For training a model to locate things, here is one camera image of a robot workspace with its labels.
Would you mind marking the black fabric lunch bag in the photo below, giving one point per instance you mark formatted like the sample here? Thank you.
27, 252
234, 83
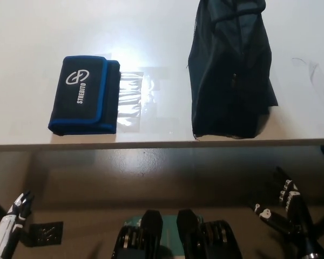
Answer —
232, 86

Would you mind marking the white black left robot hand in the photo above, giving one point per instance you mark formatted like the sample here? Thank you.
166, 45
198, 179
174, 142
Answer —
8, 224

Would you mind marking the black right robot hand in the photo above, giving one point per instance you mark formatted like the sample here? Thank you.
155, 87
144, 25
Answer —
294, 215

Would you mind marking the clear plastic bag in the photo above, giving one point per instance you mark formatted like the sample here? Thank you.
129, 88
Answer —
131, 105

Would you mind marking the black blue-trimmed Strebito pouch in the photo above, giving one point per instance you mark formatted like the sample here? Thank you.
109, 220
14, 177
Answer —
78, 99

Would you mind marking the thin black thread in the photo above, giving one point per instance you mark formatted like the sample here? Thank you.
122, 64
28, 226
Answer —
299, 59

